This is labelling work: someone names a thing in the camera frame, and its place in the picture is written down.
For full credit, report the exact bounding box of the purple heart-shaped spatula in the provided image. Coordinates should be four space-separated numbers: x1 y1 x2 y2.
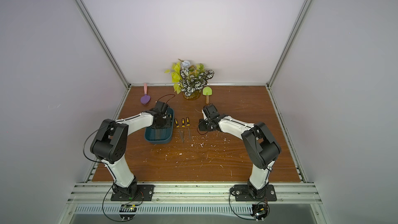
140 83 151 105

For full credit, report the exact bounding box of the controller board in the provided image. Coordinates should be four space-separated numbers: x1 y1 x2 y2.
252 202 270 222
119 204 138 222

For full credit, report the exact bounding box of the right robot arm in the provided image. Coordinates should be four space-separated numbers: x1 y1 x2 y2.
198 104 282 199

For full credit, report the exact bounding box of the teal plastic storage box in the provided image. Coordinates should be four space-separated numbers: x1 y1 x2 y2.
144 108 174 144

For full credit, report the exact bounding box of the green spatula wooden handle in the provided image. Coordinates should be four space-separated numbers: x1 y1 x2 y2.
202 86 212 105

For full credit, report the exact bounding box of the potted plant in glass vase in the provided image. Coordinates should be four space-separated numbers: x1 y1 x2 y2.
164 59 215 100

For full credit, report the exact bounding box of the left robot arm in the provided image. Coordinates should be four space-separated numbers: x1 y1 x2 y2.
90 101 174 198

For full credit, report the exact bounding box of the right controller board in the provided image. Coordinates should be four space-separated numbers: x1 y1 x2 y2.
252 202 270 222

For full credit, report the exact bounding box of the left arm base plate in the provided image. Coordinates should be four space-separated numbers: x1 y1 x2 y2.
111 184 155 202

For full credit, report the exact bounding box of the left controller board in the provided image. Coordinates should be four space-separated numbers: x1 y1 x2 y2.
119 204 138 222

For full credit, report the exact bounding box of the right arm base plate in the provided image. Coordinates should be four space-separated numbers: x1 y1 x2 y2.
230 184 277 202

